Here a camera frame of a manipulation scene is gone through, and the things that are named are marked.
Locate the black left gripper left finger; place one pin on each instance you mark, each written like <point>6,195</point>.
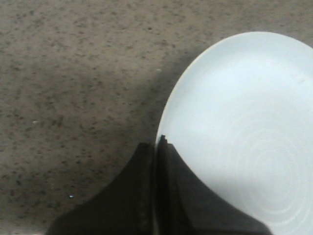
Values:
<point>123,207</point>

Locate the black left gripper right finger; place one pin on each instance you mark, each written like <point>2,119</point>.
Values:
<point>186,206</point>

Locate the light blue plate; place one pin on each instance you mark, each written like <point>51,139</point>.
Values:
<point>241,117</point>

